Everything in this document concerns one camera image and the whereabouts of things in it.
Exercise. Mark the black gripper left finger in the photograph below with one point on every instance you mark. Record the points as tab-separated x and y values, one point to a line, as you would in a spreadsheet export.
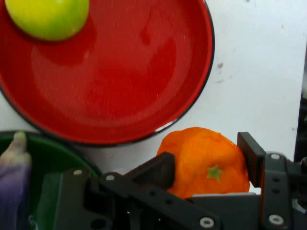
153	198

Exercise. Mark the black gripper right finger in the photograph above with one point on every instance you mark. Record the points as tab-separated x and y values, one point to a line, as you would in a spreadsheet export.
275	187

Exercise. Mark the orange toy tangerine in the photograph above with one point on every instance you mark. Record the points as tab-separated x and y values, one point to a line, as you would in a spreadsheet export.
204	153

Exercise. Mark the dark green round plate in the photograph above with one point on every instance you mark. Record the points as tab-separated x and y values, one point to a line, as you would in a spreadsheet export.
50	155

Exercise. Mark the red round plate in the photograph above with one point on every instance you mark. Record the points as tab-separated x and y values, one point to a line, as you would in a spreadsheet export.
120	83

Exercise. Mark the purple toy eggplant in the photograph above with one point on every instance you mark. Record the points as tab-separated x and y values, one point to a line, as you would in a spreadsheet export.
13	182

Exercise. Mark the green toy apple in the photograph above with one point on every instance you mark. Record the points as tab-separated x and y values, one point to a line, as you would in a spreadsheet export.
48	16

